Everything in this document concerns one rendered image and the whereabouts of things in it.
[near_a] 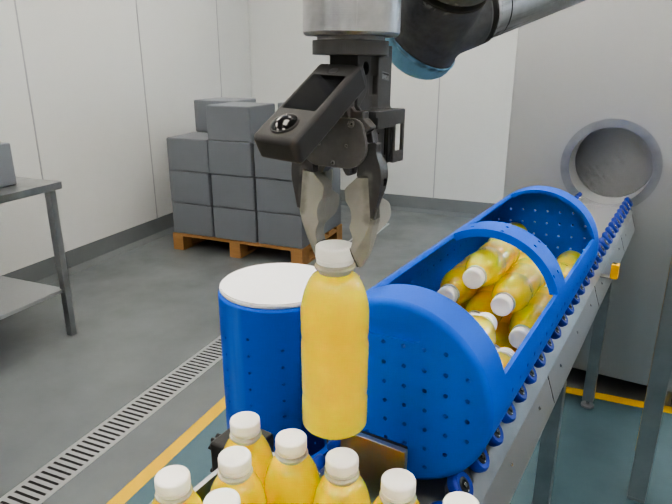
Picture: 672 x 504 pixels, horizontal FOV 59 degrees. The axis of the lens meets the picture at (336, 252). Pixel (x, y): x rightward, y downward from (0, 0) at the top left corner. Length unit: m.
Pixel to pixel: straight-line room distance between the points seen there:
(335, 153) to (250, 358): 0.87
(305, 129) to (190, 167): 4.40
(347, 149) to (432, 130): 5.56
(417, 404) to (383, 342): 0.10
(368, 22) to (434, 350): 0.45
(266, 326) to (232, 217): 3.47
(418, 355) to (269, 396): 0.63
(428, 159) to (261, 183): 2.18
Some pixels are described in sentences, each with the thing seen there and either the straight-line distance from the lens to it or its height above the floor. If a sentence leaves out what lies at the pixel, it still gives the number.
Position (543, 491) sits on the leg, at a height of 0.25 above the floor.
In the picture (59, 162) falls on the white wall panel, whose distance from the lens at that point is 4.77.
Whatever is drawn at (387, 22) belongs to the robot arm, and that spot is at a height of 1.58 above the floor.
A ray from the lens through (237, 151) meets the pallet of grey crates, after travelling 4.60.
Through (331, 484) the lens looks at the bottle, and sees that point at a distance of 0.74.
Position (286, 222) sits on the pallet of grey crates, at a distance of 4.52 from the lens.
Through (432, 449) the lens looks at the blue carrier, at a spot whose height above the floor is 1.02.
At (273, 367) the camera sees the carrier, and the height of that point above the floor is 0.89.
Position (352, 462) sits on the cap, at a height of 1.11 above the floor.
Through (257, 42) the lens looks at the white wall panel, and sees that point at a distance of 6.81.
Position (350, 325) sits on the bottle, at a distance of 0.59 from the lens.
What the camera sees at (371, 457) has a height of 1.03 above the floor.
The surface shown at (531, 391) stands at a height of 0.93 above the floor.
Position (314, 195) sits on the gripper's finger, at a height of 1.42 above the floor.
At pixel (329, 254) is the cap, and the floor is 1.37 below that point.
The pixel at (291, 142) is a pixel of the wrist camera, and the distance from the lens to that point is 0.49.
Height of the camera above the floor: 1.55
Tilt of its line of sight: 18 degrees down
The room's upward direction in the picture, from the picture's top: straight up
